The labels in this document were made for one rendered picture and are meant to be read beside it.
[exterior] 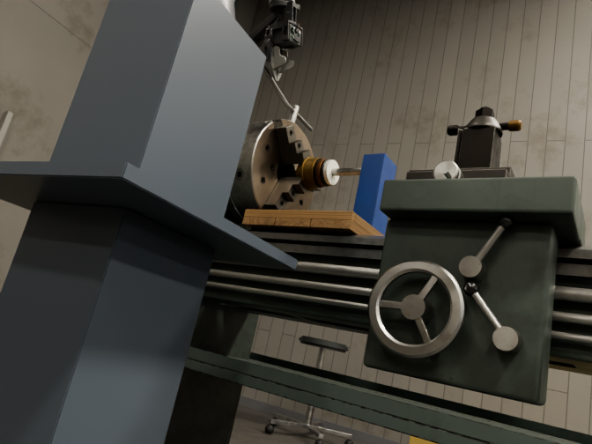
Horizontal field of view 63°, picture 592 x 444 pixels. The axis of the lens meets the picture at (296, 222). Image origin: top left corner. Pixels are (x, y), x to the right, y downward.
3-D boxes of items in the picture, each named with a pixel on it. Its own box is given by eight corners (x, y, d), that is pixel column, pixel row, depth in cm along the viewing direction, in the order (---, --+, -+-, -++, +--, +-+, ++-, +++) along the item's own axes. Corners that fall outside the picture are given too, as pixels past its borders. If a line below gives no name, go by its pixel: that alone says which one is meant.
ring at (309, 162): (296, 151, 134) (324, 149, 129) (313, 165, 141) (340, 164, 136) (289, 181, 132) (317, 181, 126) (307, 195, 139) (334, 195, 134)
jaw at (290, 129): (271, 166, 138) (263, 124, 135) (281, 161, 142) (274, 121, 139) (303, 164, 132) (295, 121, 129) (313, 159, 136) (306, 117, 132)
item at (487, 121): (458, 127, 101) (460, 114, 102) (468, 144, 108) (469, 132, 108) (498, 123, 97) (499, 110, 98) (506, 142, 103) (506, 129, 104)
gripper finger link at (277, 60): (283, 76, 133) (284, 42, 133) (266, 78, 136) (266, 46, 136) (289, 78, 136) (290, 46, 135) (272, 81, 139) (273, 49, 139)
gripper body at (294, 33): (287, 40, 131) (288, -4, 131) (262, 46, 136) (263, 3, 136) (302, 48, 138) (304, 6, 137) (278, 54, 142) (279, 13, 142)
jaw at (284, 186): (277, 188, 141) (260, 218, 135) (270, 175, 138) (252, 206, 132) (309, 187, 135) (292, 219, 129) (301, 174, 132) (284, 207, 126)
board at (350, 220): (241, 224, 118) (245, 209, 119) (314, 262, 146) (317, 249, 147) (349, 228, 100) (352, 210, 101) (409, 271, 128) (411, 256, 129)
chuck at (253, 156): (212, 196, 128) (247, 99, 138) (276, 242, 151) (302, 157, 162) (238, 196, 122) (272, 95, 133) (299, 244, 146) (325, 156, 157)
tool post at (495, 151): (452, 172, 100) (457, 129, 102) (461, 185, 105) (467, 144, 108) (490, 170, 95) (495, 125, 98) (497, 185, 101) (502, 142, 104)
